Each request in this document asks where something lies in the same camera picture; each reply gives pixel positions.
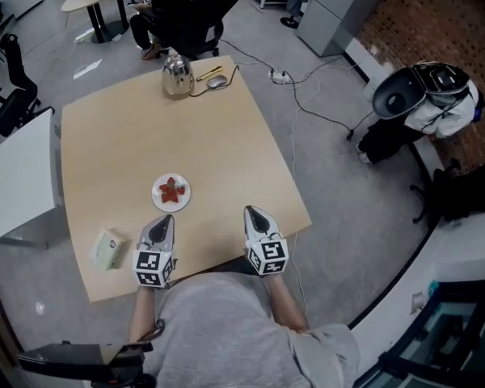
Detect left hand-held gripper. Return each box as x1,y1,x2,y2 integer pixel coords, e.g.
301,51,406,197
132,214,178,289

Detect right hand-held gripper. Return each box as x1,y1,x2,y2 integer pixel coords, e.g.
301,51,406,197
243,205,289,277

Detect white round plate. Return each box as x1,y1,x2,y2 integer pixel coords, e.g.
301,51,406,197
151,173,193,213

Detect person's right forearm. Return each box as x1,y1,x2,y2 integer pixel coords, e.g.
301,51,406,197
265,275,310,334

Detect person's left forearm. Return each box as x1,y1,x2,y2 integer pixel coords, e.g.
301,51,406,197
128,285,166,344

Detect person's black trousers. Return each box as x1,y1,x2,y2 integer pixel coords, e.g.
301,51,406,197
209,256,262,276

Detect white green tissue pack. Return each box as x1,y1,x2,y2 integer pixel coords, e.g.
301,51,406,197
89,227,129,271

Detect person's gray shirt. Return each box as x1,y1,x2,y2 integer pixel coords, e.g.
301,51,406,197
147,272,361,388

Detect black glossy armrest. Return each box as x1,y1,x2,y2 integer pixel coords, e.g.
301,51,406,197
18,340,154,388

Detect gray computer mouse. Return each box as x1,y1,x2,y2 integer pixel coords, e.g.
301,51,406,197
206,74,230,91

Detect black round chair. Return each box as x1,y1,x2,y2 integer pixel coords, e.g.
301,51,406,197
355,65,485,165

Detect stainless steel kettle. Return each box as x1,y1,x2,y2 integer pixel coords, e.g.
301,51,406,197
161,53,196,100

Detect white floor paper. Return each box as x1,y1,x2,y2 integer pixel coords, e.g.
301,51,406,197
73,58,103,79

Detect black oval shell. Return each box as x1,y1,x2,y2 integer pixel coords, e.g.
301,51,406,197
372,70,426,120

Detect black office chair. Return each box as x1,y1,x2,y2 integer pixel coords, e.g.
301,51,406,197
0,32,41,137
151,0,247,61
411,158,485,225

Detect tall pale cabinet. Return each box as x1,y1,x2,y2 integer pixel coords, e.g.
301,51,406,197
297,0,393,58

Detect black backpack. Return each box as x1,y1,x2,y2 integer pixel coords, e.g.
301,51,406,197
411,63,470,108

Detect round white table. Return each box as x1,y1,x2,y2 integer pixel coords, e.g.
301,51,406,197
60,0,130,44

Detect white floor cable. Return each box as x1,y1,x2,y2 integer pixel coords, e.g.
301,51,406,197
289,70,323,313

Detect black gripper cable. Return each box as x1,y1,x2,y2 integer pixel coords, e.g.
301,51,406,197
147,318,167,342

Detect black floor cable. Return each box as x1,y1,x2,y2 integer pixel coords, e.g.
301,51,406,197
285,73,379,141
219,37,275,74

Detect black mouse cable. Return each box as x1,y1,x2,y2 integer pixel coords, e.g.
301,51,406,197
188,65,241,98

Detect black window frame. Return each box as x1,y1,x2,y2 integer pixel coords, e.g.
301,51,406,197
363,280,485,388

